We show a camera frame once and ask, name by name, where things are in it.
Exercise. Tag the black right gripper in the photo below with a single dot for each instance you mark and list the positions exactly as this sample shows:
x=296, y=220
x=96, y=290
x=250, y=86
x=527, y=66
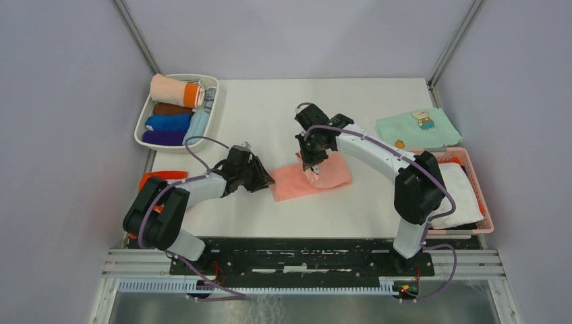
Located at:
x=309, y=160

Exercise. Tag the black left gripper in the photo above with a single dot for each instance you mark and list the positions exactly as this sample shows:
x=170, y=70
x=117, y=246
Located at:
x=262, y=177

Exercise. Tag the pink panda towel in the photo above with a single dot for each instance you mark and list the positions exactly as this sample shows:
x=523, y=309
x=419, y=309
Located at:
x=293, y=181

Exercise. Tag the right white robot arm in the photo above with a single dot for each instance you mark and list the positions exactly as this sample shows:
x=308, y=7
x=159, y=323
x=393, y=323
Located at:
x=419, y=187

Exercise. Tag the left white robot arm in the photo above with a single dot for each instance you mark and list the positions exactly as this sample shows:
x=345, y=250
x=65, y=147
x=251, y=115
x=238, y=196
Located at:
x=164, y=232

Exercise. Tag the light blue rolled towel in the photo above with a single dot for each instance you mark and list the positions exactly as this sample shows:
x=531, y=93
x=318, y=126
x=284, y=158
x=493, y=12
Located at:
x=200, y=118

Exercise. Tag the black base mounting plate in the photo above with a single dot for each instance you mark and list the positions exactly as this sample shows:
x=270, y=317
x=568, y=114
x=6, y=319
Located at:
x=303, y=263

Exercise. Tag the orange cloth on table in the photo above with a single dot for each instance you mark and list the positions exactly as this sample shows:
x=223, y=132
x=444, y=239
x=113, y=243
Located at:
x=166, y=175

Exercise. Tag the purple rolled towel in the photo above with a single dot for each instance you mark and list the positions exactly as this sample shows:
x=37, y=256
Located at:
x=164, y=138

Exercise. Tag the white plastic tray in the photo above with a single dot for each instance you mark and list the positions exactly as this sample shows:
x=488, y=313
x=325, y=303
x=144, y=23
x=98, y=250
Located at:
x=146, y=112

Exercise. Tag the green cartoon bear cloth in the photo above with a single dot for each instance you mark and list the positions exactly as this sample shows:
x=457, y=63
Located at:
x=426, y=129

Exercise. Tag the brown rolled towel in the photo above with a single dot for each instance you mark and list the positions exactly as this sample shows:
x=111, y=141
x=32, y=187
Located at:
x=170, y=109

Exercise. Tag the peach orange rolled towel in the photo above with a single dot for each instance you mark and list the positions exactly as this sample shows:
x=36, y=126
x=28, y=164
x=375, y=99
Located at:
x=168, y=90

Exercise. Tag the pink perforated plastic basket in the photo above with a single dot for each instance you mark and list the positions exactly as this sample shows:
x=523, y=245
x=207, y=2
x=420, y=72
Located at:
x=471, y=216

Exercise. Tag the white folded towel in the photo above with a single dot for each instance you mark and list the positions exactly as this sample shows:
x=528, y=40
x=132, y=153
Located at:
x=460, y=201

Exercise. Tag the left aluminium frame post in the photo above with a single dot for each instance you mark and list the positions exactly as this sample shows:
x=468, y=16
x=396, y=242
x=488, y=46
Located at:
x=125, y=15

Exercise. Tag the front aluminium rail frame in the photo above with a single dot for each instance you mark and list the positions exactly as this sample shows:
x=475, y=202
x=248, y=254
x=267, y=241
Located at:
x=137, y=287

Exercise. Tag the aluminium corner frame post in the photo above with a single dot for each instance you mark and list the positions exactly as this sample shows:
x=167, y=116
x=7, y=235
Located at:
x=452, y=46

